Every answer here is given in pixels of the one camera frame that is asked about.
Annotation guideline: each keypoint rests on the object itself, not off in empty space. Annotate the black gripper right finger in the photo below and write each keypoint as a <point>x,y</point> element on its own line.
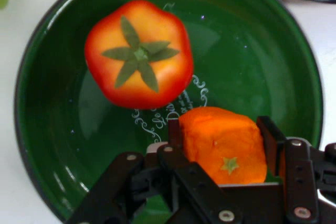
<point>300,176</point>

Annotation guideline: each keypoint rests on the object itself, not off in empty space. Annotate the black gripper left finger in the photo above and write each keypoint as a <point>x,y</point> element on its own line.
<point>162,195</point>

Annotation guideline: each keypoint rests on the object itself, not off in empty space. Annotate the orange toy tangerine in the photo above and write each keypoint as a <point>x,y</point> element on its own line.
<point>223,140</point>

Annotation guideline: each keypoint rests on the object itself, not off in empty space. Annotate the dark green round plate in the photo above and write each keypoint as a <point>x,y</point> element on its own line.
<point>241,64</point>

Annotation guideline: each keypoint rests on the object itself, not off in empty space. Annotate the red toy tomato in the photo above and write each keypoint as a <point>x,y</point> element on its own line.
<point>157,27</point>

